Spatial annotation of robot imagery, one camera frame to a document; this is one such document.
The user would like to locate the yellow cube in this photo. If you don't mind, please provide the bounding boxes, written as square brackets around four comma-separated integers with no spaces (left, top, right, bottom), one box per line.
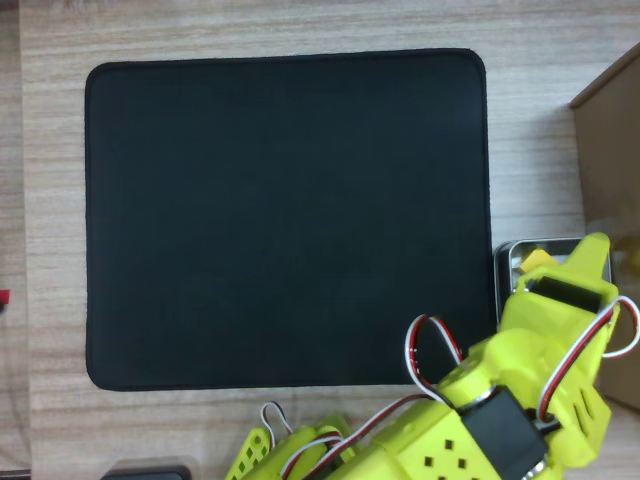
[521,249,557,274]

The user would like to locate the square metal tin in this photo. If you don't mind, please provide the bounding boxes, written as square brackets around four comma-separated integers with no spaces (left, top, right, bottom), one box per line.
[493,236,614,322]

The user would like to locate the brown cardboard box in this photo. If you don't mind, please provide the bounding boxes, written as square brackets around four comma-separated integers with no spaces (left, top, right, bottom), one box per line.
[569,42,640,409]

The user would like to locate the black rectangular mat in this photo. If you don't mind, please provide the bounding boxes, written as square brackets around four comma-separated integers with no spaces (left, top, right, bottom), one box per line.
[83,47,497,393]

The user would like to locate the black plastic device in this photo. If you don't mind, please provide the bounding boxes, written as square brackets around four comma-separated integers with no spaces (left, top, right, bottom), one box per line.
[101,461,193,480]

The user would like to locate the white red black servo cable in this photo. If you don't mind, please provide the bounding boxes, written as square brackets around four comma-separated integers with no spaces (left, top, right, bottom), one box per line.
[538,295,640,427]
[278,313,465,480]
[260,401,295,447]

